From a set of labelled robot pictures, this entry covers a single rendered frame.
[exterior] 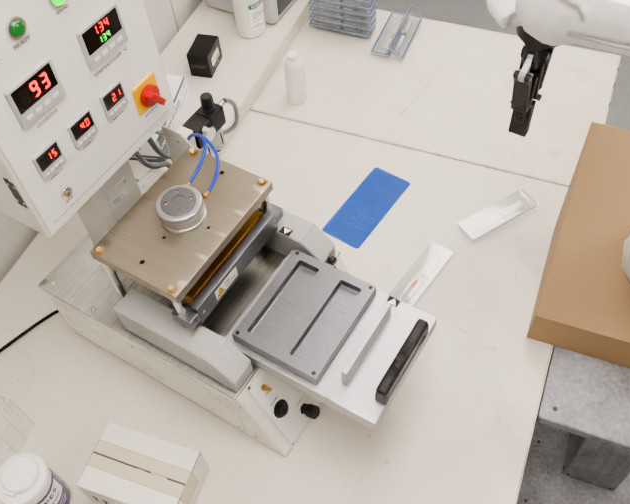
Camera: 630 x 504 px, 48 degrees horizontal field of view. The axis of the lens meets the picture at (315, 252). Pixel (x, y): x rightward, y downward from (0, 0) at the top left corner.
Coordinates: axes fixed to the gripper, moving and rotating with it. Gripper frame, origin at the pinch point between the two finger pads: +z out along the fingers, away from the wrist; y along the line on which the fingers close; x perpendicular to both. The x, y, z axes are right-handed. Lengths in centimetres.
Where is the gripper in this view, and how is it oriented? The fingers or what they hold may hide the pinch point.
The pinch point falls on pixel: (521, 116)
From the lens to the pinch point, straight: 124.5
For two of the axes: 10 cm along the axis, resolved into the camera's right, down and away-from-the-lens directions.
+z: 0.6, 5.8, 8.1
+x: -8.5, -4.0, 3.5
